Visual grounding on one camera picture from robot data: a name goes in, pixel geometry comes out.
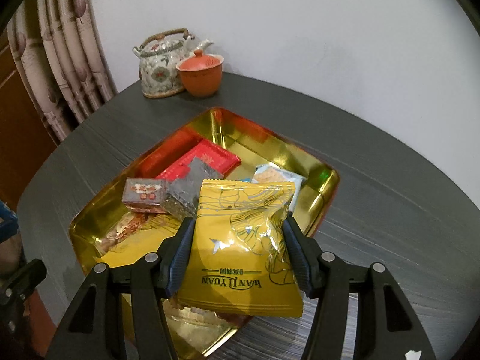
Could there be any grey tea leaf packet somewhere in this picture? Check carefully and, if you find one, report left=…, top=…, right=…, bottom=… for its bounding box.
left=163, top=159, right=224, bottom=221

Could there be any red snack packet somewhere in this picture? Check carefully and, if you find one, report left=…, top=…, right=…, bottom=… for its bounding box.
left=156, top=139, right=241, bottom=182

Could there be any yellow Wan Li Yuan packet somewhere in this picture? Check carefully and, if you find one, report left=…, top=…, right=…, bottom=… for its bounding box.
left=177, top=180, right=304, bottom=318

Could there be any beige patterned curtain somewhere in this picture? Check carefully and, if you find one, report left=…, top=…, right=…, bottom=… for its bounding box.
left=7, top=0, right=116, bottom=142

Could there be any clear orange snack bag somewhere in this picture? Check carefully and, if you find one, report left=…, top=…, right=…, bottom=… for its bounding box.
left=94, top=212, right=150, bottom=255

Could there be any red gold toffee tin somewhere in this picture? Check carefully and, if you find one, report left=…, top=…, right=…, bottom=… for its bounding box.
left=67, top=106, right=341, bottom=360

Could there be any orange lidded tea cup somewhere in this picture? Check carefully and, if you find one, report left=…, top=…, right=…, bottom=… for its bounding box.
left=176, top=49, right=224, bottom=98

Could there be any blue soda crackers pack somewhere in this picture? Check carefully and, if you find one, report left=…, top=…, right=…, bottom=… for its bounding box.
left=243, top=163, right=306, bottom=213

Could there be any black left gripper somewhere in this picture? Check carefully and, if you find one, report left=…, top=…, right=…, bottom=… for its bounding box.
left=1, top=258, right=47, bottom=359

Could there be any large yellow snack bag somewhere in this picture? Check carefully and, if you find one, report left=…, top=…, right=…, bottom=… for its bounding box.
left=95, top=214, right=181, bottom=268

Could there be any porcelain floral teapot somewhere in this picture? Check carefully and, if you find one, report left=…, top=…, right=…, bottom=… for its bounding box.
left=133, top=28, right=214, bottom=98

